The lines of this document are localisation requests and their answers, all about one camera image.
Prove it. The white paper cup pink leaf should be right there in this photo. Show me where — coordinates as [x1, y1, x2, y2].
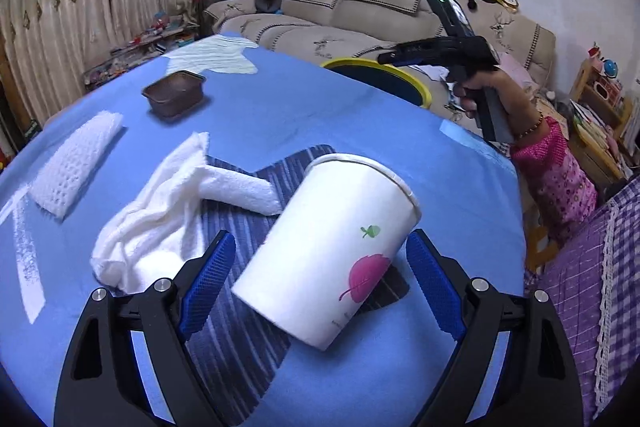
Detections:
[232, 154, 421, 351]

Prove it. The pink sleeved right forearm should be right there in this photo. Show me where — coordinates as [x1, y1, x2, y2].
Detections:
[510, 114, 598, 246]

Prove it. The yellow rimmed trash bin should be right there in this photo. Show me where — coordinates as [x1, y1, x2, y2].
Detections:
[321, 57, 433, 109]

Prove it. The person's right hand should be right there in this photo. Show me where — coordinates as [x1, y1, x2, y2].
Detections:
[454, 69, 549, 147]

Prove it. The white crumpled towel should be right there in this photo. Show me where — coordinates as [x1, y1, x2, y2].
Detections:
[90, 132, 282, 294]

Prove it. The blue tablecloth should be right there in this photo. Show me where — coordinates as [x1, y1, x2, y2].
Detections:
[1, 48, 525, 426]

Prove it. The white foam fruit net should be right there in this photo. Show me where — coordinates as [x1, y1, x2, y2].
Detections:
[29, 112, 122, 220]

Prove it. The brown plastic tray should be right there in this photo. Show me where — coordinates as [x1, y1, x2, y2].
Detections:
[142, 70, 206, 119]

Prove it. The low shelf with clutter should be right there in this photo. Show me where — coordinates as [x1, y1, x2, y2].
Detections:
[81, 15, 198, 93]

